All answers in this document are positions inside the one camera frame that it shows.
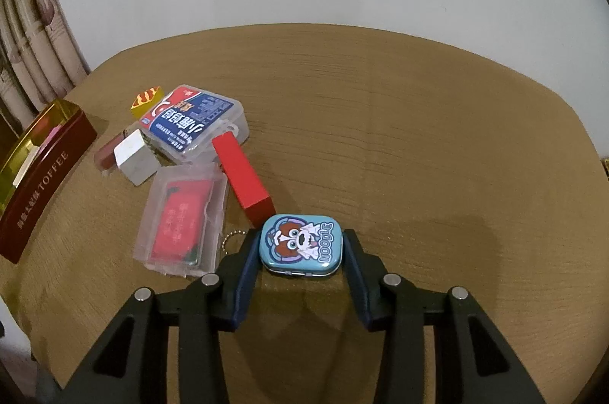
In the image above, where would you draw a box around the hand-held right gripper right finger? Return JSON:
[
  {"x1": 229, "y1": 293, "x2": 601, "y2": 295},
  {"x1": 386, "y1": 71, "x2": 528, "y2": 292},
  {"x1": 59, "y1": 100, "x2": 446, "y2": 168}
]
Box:
[{"x1": 341, "y1": 229, "x2": 548, "y2": 404}]

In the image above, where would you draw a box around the silver ball chain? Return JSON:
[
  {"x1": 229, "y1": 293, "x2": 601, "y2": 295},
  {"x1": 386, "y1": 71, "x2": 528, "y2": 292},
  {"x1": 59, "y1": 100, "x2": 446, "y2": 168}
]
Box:
[{"x1": 218, "y1": 228, "x2": 249, "y2": 253}]

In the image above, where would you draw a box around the clear box blue red label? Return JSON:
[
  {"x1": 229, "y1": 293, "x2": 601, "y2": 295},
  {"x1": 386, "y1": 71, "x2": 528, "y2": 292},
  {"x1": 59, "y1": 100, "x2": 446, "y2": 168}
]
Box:
[{"x1": 139, "y1": 84, "x2": 250, "y2": 164}]

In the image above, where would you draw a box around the long red wooden block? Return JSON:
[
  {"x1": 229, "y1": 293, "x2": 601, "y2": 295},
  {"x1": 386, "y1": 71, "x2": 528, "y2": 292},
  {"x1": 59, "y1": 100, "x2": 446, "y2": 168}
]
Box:
[{"x1": 212, "y1": 134, "x2": 277, "y2": 226}]

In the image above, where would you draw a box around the clear case with red card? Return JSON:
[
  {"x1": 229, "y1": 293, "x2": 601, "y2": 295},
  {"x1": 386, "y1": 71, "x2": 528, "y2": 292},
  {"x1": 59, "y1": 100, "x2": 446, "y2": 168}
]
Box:
[{"x1": 133, "y1": 161, "x2": 229, "y2": 278}]

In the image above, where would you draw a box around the blue cartoon dog tin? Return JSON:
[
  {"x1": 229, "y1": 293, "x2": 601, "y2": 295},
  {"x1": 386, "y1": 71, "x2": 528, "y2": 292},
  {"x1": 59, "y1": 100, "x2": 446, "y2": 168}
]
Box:
[{"x1": 259, "y1": 214, "x2": 344, "y2": 278}]

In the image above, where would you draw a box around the white block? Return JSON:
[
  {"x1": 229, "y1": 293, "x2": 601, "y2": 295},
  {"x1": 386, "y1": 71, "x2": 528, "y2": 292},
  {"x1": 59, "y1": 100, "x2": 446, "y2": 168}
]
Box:
[{"x1": 114, "y1": 129, "x2": 160, "y2": 186}]

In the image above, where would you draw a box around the patterned beige curtain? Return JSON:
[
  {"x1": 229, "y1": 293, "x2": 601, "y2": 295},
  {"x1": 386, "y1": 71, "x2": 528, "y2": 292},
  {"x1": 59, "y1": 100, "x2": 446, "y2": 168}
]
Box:
[{"x1": 0, "y1": 0, "x2": 91, "y2": 133}]

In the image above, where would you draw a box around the yellow red striped block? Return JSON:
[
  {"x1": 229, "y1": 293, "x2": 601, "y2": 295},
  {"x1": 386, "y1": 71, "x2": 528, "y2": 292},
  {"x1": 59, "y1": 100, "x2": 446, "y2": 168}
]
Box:
[{"x1": 130, "y1": 85, "x2": 165, "y2": 120}]

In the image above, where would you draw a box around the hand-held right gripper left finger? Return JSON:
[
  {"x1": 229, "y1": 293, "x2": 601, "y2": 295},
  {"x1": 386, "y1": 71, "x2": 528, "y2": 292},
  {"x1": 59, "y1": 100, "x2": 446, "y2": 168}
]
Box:
[{"x1": 57, "y1": 229, "x2": 262, "y2": 404}]

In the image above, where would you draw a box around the mauve lip gloss tube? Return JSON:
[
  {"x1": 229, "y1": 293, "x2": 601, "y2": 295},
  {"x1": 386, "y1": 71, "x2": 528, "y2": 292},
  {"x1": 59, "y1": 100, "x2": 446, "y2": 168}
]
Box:
[{"x1": 94, "y1": 131, "x2": 131, "y2": 172}]

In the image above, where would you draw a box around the red and gold tin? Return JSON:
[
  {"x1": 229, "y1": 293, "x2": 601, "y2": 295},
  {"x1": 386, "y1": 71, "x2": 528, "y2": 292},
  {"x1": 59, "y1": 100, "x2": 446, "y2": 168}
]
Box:
[{"x1": 0, "y1": 98, "x2": 99, "y2": 264}]

